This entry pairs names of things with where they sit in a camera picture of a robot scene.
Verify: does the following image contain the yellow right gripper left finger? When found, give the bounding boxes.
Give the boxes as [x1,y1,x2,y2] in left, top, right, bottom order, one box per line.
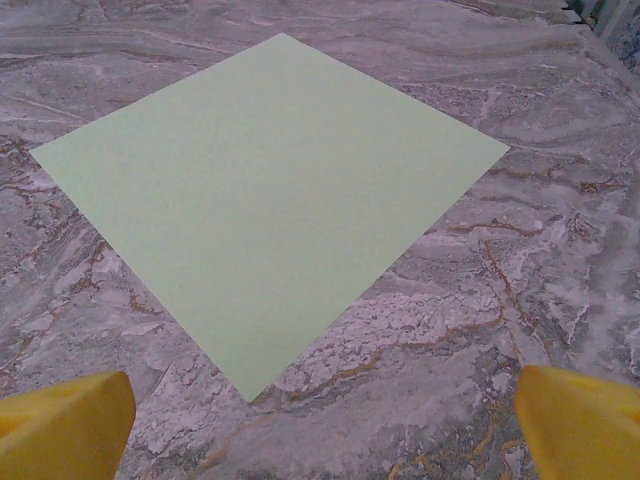
[0,370,137,480]

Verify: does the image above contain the light green paper sheet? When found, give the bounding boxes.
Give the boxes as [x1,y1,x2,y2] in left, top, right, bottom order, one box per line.
[28,32,511,404]

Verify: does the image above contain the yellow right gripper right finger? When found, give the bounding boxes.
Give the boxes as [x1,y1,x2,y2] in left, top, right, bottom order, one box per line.
[514,364,640,480]

